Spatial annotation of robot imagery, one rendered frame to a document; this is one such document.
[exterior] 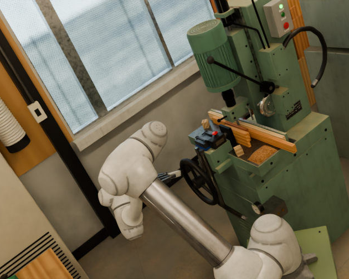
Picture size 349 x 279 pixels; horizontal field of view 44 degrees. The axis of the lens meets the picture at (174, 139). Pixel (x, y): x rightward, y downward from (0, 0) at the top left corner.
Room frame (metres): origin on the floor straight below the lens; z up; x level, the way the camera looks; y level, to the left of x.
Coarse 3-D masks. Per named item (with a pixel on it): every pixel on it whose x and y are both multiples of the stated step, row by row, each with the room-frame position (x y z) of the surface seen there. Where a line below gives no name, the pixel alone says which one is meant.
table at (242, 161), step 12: (192, 132) 2.20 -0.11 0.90; (240, 144) 1.87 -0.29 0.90; (252, 144) 1.82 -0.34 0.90; (264, 144) 1.78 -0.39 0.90; (228, 156) 1.85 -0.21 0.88; (240, 156) 1.77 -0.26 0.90; (276, 156) 1.68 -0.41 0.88; (216, 168) 1.81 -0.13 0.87; (252, 168) 1.68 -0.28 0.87; (264, 168) 1.64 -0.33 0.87
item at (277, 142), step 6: (216, 120) 2.15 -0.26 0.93; (222, 120) 2.11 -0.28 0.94; (252, 132) 1.87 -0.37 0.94; (258, 132) 1.84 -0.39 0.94; (258, 138) 1.84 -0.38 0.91; (264, 138) 1.79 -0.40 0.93; (270, 138) 1.75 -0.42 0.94; (276, 138) 1.73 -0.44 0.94; (276, 144) 1.71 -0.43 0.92; (282, 144) 1.68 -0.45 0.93; (288, 144) 1.64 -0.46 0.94; (294, 144) 1.62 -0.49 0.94; (288, 150) 1.65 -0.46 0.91; (294, 150) 1.62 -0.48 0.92
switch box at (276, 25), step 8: (272, 0) 1.99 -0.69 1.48; (280, 0) 1.94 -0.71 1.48; (264, 8) 1.97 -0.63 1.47; (272, 8) 1.92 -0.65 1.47; (288, 8) 1.95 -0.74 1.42; (272, 16) 1.93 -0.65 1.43; (280, 16) 1.93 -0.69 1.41; (288, 16) 1.95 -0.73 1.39; (272, 24) 1.94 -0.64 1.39; (280, 24) 1.93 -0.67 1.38; (272, 32) 1.96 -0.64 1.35; (280, 32) 1.92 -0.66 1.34
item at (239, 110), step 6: (240, 96) 2.03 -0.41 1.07; (240, 102) 1.96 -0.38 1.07; (246, 102) 1.97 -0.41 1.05; (222, 108) 1.99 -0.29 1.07; (228, 108) 1.96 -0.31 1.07; (234, 108) 1.94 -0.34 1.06; (240, 108) 1.95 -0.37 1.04; (246, 108) 1.97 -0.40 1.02; (228, 114) 1.94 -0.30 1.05; (234, 114) 1.94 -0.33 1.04; (240, 114) 1.95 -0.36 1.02; (228, 120) 1.96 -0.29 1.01; (234, 120) 1.93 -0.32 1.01
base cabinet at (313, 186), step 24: (288, 168) 1.79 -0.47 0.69; (312, 168) 1.85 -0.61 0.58; (336, 168) 1.91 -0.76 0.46; (240, 192) 1.87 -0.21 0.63; (264, 192) 1.73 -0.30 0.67; (288, 192) 1.78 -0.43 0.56; (312, 192) 1.83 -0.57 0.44; (336, 192) 1.89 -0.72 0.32; (288, 216) 1.76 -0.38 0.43; (312, 216) 1.82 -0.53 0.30; (336, 216) 1.88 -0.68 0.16; (240, 240) 2.09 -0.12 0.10
